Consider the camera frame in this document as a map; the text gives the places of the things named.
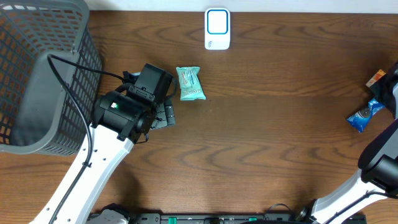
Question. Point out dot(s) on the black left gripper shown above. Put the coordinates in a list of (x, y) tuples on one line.
[(166, 114)]

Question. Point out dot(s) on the mint green snack pack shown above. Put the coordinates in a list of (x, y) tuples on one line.
[(190, 85)]

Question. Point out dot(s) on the blue Oreo cookie pack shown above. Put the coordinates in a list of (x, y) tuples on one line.
[(361, 118)]

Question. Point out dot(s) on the small orange tissue packet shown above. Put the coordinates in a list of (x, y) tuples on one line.
[(377, 76)]

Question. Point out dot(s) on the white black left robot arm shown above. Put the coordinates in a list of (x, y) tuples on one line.
[(121, 117)]

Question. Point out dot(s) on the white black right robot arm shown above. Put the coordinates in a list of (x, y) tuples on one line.
[(376, 177)]

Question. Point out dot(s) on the white barcode scanner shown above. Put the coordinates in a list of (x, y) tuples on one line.
[(217, 29)]

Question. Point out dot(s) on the grey plastic shopping basket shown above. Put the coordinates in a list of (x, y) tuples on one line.
[(49, 76)]

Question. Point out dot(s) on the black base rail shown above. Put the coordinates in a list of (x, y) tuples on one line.
[(202, 218)]

